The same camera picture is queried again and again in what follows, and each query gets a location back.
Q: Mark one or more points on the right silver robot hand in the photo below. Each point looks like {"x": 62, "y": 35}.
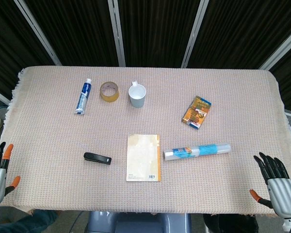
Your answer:
{"x": 280, "y": 194}

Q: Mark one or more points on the black stapler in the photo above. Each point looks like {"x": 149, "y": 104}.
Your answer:
{"x": 97, "y": 159}

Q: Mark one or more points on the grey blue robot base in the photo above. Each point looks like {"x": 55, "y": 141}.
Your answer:
{"x": 138, "y": 222}

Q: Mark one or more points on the clear plastic bag roll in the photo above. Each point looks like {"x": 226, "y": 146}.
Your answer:
{"x": 196, "y": 151}

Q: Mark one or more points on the orange snack packet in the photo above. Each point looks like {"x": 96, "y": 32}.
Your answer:
{"x": 196, "y": 112}

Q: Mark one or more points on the blue white toothpaste tube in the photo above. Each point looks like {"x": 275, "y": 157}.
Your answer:
{"x": 83, "y": 96}

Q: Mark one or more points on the beige notebook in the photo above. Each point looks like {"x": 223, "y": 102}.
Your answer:
{"x": 143, "y": 157}

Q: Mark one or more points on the brown packing tape roll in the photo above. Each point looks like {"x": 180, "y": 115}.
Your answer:
{"x": 109, "y": 91}

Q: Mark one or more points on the pink woven tablecloth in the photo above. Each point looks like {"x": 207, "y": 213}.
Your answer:
{"x": 145, "y": 121}

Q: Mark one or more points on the white mug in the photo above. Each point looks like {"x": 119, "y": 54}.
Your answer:
{"x": 136, "y": 94}

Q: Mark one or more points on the black folding screen partition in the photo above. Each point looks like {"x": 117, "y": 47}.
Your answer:
{"x": 145, "y": 31}

